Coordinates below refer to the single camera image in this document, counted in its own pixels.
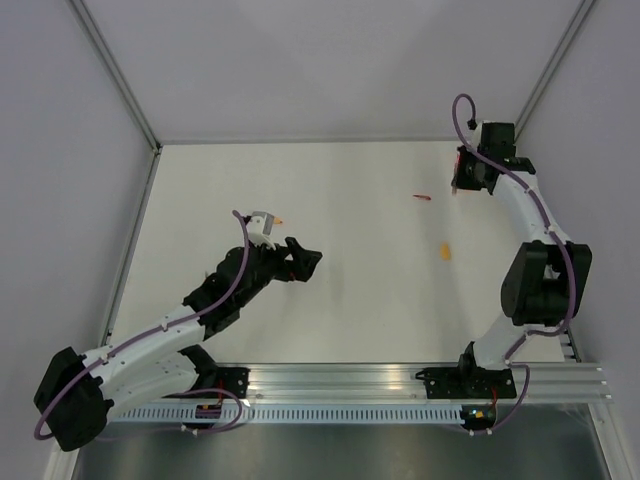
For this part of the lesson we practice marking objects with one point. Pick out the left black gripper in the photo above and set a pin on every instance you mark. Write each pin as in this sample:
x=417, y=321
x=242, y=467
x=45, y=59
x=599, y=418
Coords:
x=302, y=266

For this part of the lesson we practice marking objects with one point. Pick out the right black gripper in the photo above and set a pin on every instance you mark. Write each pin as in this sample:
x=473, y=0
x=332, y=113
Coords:
x=459, y=181

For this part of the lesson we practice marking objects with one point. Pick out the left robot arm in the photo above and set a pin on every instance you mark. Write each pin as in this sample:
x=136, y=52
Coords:
x=80, y=393

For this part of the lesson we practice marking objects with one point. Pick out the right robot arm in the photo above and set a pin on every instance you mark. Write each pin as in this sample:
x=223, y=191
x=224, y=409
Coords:
x=543, y=287

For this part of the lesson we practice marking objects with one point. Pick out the orange marker cap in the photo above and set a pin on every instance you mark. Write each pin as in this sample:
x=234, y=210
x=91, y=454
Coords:
x=445, y=252

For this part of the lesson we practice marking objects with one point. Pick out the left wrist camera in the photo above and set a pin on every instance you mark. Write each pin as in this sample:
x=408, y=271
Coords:
x=259, y=227

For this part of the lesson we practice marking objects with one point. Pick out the aluminium mounting rail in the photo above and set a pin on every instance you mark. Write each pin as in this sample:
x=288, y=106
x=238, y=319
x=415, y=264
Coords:
x=541, y=383

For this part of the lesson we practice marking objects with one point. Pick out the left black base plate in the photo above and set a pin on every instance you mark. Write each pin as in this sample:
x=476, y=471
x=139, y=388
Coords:
x=231, y=379

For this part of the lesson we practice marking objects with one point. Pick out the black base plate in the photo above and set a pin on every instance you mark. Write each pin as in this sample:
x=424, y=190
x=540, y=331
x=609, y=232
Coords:
x=449, y=383
x=231, y=379

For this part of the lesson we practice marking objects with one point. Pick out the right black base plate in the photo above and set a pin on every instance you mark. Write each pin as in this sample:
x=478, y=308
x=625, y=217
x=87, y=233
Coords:
x=449, y=383

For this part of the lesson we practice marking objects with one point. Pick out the white slotted cable duct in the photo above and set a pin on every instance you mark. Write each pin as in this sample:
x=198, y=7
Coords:
x=208, y=413

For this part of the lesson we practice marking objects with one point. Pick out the right aluminium frame post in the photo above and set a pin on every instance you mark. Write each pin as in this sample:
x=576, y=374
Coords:
x=570, y=33

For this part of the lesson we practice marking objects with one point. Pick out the aluminium frame post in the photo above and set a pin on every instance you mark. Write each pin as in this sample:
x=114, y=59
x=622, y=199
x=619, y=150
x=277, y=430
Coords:
x=106, y=57
x=570, y=33

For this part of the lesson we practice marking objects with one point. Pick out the left aluminium frame post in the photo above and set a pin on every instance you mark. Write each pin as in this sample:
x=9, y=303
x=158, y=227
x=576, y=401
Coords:
x=106, y=57

